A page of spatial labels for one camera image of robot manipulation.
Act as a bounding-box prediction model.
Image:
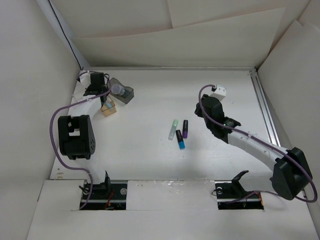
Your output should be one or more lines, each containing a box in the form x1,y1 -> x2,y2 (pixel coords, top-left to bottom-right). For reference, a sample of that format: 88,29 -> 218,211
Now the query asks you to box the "clear jar of paper clips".
111,83 -> 126,96

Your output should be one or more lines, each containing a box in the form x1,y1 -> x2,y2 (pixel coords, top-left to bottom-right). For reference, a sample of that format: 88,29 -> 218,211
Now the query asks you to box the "black purple highlighter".
182,119 -> 189,139

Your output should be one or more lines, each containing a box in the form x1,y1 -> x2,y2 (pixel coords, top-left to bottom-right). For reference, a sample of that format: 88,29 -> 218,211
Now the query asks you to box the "green clear highlighter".
168,119 -> 179,141

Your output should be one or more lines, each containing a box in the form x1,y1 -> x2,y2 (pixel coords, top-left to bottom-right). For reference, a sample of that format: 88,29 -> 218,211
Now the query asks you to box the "black blue highlighter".
175,129 -> 185,150

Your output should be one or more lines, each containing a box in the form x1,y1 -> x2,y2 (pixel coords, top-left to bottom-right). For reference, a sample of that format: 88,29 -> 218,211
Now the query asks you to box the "blue clear highlighter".
105,101 -> 114,111

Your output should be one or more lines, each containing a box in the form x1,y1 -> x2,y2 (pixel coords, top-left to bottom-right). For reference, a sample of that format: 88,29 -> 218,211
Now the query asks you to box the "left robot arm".
50,70 -> 112,199

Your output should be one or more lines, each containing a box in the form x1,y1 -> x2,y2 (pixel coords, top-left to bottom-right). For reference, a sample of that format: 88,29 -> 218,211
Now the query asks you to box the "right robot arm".
195,94 -> 318,203

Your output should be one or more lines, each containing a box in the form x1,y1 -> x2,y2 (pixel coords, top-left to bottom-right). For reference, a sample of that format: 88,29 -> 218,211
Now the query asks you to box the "clear plastic container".
71,91 -> 84,104

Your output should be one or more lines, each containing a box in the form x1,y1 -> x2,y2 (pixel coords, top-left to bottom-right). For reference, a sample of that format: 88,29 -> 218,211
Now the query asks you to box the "orange plastic container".
100,97 -> 117,117

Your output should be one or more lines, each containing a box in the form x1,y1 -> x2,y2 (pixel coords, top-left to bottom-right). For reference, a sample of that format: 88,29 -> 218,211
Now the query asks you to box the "dark grey plastic container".
107,77 -> 134,104

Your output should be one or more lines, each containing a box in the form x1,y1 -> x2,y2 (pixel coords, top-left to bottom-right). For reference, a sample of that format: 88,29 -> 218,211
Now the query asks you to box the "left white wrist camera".
76,70 -> 91,85

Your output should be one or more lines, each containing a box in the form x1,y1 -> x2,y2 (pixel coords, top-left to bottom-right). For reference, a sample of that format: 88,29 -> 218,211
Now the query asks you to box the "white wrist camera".
76,70 -> 91,85
210,84 -> 227,102

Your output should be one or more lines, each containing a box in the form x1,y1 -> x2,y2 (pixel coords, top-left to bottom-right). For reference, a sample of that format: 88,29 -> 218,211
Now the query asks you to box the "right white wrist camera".
210,84 -> 227,102

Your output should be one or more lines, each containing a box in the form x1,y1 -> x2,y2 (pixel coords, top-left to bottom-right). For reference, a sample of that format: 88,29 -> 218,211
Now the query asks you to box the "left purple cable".
49,70 -> 113,209

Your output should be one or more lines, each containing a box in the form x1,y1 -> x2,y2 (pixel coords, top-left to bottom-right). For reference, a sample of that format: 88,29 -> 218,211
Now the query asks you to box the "aluminium rail right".
249,68 -> 281,146

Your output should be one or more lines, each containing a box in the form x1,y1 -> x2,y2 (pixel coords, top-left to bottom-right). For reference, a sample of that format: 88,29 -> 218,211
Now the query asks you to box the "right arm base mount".
211,170 -> 264,210

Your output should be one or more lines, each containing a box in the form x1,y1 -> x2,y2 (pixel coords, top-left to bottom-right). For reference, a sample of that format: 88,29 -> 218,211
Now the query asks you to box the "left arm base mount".
79,172 -> 128,211

